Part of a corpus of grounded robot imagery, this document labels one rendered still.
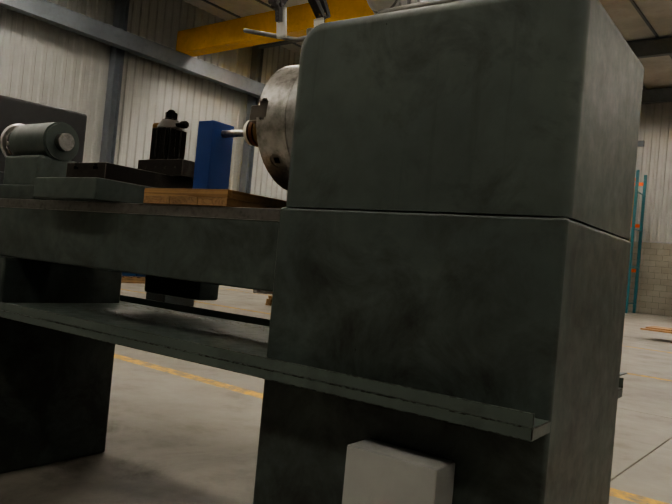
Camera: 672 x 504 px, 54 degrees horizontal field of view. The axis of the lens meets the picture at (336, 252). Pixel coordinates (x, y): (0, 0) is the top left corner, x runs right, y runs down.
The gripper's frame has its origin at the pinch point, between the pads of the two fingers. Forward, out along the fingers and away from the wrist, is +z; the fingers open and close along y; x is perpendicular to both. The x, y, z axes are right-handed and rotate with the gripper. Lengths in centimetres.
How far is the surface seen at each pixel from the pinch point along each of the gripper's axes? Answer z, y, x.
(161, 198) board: 40, 23, -27
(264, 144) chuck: 26.6, 15.3, 2.3
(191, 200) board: 39.8, 22.3, -15.9
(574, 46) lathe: 13, 16, 74
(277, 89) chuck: 14.2, 13.3, 4.7
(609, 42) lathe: 10, 0, 74
